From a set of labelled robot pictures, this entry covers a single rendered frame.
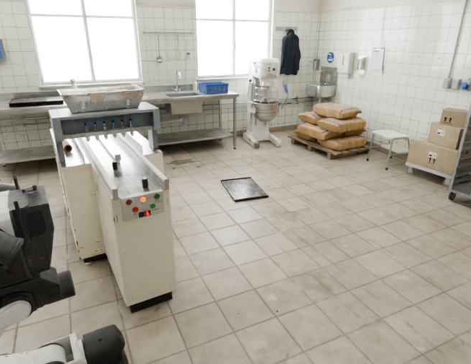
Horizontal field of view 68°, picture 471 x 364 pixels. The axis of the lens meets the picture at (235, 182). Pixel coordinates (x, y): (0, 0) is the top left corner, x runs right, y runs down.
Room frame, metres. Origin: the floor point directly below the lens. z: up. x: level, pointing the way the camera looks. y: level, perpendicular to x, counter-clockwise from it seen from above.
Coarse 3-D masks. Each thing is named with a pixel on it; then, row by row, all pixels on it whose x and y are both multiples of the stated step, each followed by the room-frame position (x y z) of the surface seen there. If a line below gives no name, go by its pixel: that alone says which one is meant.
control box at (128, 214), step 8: (144, 192) 1.83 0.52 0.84; (152, 192) 1.83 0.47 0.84; (160, 192) 1.84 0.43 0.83; (120, 200) 1.76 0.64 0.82; (136, 200) 1.77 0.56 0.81; (152, 200) 1.82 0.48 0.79; (160, 200) 1.84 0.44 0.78; (128, 208) 1.75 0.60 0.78; (144, 208) 1.79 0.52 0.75; (160, 208) 1.84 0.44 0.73; (128, 216) 1.75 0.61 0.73; (136, 216) 1.77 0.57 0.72; (144, 216) 1.79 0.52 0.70
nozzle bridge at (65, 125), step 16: (64, 112) 2.43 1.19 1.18; (96, 112) 2.44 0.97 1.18; (112, 112) 2.44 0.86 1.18; (128, 112) 2.48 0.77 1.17; (144, 112) 2.54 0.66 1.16; (64, 128) 2.35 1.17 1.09; (80, 128) 2.40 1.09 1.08; (112, 128) 2.50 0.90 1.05; (128, 128) 2.52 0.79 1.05; (144, 128) 2.57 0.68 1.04; (64, 160) 2.35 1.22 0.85
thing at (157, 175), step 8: (120, 136) 2.83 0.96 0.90; (128, 144) 2.59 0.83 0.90; (136, 152) 2.39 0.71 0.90; (144, 160) 2.21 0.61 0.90; (144, 168) 2.22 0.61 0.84; (152, 168) 2.06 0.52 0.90; (152, 176) 2.06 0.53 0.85; (160, 176) 1.92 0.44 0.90; (160, 184) 1.92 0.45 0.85; (168, 184) 1.87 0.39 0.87
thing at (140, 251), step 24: (120, 168) 2.22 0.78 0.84; (96, 192) 2.28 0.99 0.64; (120, 192) 1.82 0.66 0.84; (168, 192) 1.90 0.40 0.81; (120, 216) 1.75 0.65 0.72; (168, 216) 1.90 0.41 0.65; (120, 240) 1.75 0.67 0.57; (144, 240) 1.81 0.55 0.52; (168, 240) 1.89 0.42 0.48; (120, 264) 1.74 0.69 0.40; (144, 264) 1.81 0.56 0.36; (168, 264) 1.88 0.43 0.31; (120, 288) 1.86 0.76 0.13; (144, 288) 1.80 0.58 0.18; (168, 288) 1.88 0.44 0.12
